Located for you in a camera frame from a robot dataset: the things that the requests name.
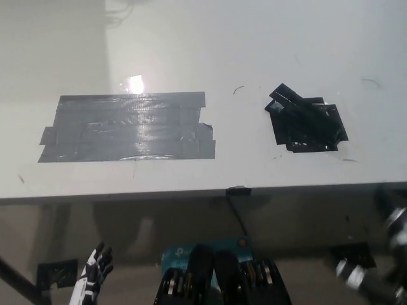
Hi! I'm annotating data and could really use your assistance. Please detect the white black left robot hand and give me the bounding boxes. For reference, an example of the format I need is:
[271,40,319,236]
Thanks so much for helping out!
[78,241,114,287]

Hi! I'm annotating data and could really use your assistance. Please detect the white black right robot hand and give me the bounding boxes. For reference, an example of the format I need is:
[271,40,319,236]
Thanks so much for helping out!
[335,205,407,295]

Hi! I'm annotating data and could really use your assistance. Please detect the black stapler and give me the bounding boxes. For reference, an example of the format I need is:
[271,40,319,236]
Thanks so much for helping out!
[263,83,343,150]

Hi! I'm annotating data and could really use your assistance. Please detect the black tape patch on desk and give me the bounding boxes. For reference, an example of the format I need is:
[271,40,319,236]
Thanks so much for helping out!
[264,95,349,154]

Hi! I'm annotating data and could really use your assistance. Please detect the black floor tape patch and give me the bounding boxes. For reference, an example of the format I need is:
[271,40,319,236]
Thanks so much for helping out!
[36,259,79,290]
[330,243,378,271]

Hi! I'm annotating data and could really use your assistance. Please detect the black table leg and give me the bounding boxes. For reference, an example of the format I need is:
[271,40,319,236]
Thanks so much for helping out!
[0,254,52,305]

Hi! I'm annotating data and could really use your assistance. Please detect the small black tape strip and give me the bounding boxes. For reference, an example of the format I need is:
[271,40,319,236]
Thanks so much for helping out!
[226,186,252,196]

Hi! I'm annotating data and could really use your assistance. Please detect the thin black cable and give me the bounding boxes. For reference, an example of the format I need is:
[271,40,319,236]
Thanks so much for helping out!
[228,193,249,238]

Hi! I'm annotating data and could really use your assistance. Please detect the grey duct tape patch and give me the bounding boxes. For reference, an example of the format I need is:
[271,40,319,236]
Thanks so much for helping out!
[37,91,216,163]

